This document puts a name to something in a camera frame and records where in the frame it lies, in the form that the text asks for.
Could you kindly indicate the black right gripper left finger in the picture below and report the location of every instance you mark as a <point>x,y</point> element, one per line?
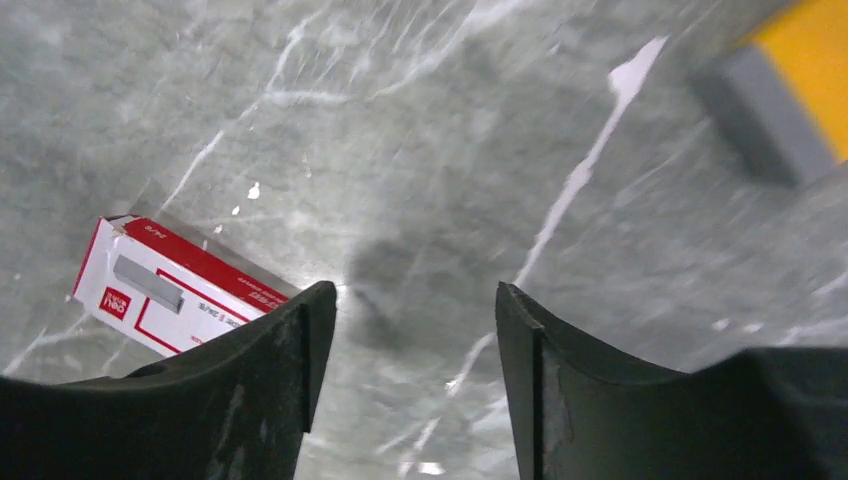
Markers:
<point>236,407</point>

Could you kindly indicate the yellow grey small box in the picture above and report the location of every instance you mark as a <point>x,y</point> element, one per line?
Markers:
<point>780,95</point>

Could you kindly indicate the red white staple box sleeve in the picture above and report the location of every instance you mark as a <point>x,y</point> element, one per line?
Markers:
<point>170,290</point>

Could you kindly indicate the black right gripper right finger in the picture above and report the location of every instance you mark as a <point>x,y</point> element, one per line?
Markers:
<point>583,409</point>

